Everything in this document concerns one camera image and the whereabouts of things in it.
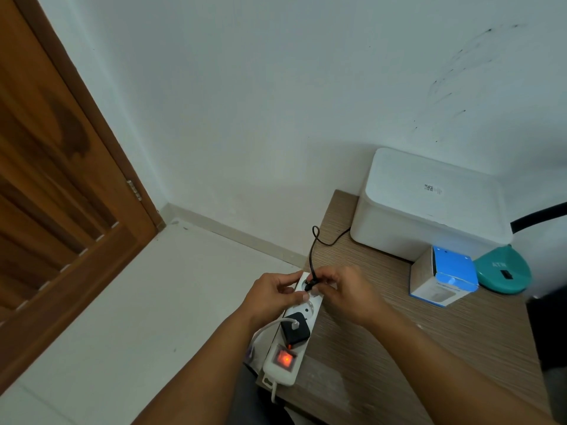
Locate person's right hand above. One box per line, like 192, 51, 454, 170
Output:
305, 264, 392, 329

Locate person's left hand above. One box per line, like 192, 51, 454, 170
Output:
238, 270, 311, 329

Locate white power strip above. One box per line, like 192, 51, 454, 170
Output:
261, 271, 325, 388

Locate black lamp power cord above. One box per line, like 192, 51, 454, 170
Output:
304, 225, 352, 293

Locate white plastic storage box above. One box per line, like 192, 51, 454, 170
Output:
350, 203, 511, 264

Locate blue and white bulb box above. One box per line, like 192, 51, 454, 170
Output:
409, 244, 481, 309

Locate white storage box lid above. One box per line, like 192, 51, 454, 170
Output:
360, 147, 514, 247

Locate teal desk lamp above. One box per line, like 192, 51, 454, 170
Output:
472, 202, 567, 295

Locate person's right forearm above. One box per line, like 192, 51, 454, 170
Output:
365, 305, 557, 425

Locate person's left forearm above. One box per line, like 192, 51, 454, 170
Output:
131, 308, 266, 425

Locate person's blue jeans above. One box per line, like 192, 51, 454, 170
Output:
226, 363, 296, 425

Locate black charger adapter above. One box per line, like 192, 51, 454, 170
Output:
279, 312, 312, 348

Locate brown wooden door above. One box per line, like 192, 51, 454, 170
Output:
0, 0, 167, 395

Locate white charger cable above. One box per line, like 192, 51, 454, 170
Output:
249, 317, 301, 351

